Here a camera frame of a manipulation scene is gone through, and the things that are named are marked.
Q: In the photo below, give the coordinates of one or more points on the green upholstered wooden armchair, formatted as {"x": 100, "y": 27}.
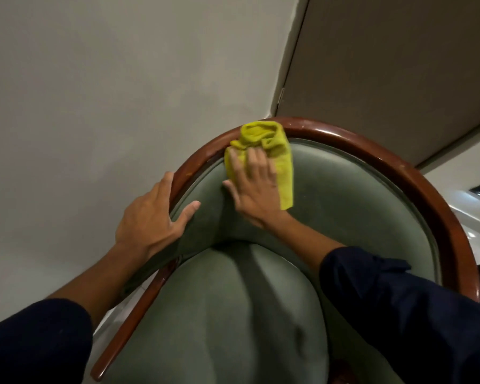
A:
{"x": 344, "y": 203}

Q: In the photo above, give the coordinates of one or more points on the person's right middle finger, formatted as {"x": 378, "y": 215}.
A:
{"x": 253, "y": 163}

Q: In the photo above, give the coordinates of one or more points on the person's right thumb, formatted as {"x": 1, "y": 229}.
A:
{"x": 231, "y": 192}

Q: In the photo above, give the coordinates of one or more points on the person's right hand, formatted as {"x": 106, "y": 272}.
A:
{"x": 256, "y": 191}

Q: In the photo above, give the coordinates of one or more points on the person's left forearm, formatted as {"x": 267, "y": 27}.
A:
{"x": 96, "y": 283}

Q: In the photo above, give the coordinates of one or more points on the person's right forearm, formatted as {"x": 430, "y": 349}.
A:
{"x": 304, "y": 239}

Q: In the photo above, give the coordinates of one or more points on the brown door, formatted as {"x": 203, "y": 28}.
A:
{"x": 388, "y": 67}

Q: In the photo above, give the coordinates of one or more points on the yellow cleaning cloth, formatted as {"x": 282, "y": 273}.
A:
{"x": 282, "y": 163}

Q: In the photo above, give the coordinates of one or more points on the person's left hand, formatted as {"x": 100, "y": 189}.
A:
{"x": 146, "y": 225}

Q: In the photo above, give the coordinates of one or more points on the person's left thumb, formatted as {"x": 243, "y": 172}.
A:
{"x": 187, "y": 216}

